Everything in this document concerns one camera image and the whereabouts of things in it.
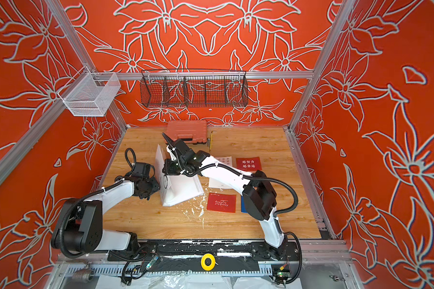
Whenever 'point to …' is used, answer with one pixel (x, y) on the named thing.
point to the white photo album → (175, 188)
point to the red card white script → (222, 202)
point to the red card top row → (249, 164)
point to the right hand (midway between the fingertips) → (160, 167)
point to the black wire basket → (194, 88)
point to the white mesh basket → (89, 94)
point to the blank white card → (216, 183)
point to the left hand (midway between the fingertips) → (158, 186)
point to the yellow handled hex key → (211, 140)
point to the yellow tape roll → (208, 268)
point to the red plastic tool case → (193, 131)
